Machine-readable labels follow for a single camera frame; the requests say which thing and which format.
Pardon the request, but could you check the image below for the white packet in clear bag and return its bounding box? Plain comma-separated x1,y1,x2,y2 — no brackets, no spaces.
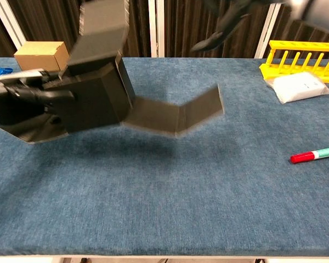
266,72,329,105

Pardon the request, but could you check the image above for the yellow test tube rack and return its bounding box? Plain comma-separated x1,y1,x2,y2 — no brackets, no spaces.
259,40,329,84

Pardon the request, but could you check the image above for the black cardboard box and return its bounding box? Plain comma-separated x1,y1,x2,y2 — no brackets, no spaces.
0,0,225,145

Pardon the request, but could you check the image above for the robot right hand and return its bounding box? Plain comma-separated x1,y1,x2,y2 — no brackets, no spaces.
190,0,286,53

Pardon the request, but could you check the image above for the grey aluminium profile rail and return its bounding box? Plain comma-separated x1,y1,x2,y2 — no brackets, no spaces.
148,0,165,58
254,0,283,59
0,0,27,48

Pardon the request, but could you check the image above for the brown cardboard box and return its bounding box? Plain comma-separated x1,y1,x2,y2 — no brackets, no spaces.
13,41,71,72

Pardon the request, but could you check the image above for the blue snack packet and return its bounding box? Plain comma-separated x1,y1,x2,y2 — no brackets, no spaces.
0,66,14,79

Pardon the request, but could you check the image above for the red-capped green marker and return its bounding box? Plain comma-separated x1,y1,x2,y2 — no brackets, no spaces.
290,146,329,164

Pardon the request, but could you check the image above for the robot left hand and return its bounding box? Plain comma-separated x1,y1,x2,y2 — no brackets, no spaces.
0,69,77,126

